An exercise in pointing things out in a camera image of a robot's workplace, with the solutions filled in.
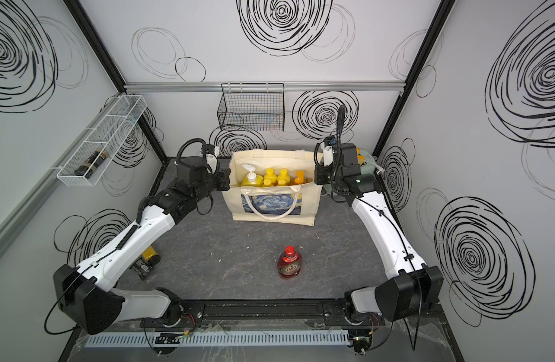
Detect yellow pump dish soap bottle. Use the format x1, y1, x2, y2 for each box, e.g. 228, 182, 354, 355
241, 164, 264, 187

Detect tall orange dish soap bottle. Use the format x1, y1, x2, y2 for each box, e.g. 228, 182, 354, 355
292, 170, 308, 185

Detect canvas starry night tote bag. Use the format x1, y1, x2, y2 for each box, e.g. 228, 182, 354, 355
222, 149, 322, 226

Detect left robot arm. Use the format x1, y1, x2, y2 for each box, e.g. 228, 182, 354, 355
53, 156, 231, 335

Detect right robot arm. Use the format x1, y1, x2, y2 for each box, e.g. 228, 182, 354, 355
314, 137, 443, 321

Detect mint green toaster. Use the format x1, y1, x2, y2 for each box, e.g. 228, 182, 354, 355
358, 149, 376, 175

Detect yellow tag object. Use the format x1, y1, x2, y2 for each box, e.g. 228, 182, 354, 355
130, 246, 161, 280

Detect dark item in shelf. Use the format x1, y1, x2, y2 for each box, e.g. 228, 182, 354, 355
74, 150, 108, 179

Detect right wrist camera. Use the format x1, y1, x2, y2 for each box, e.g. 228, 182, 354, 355
321, 136, 337, 167

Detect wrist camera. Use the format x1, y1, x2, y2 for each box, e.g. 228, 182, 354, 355
321, 136, 337, 167
203, 144, 220, 170

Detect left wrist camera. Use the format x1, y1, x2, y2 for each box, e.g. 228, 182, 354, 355
203, 144, 220, 170

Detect black wire wall basket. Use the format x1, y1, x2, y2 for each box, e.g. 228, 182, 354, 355
217, 82, 286, 131

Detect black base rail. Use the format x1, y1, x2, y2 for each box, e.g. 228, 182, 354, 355
141, 297, 441, 327

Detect grey slotted cable duct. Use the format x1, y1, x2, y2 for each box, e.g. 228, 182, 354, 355
85, 330, 351, 348

